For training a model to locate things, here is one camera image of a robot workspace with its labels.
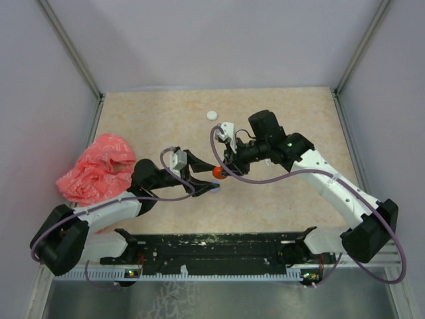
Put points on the white charging case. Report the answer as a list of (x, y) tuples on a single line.
[(212, 115)]

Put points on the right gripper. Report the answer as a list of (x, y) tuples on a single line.
[(234, 161)]

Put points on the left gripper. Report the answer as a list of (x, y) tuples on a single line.
[(200, 186)]

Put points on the orange charging case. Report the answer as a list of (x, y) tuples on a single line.
[(218, 173)]

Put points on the pink plastic bag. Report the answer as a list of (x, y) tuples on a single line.
[(102, 172)]

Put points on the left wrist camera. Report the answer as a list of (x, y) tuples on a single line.
[(178, 160)]

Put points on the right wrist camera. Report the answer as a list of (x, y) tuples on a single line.
[(227, 135)]

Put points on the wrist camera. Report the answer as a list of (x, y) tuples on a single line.
[(178, 160), (227, 135)]

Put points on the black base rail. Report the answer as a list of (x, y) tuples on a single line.
[(217, 253)]

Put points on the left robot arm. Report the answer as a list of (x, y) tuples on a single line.
[(69, 236)]

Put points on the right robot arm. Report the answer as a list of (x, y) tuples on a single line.
[(364, 236)]

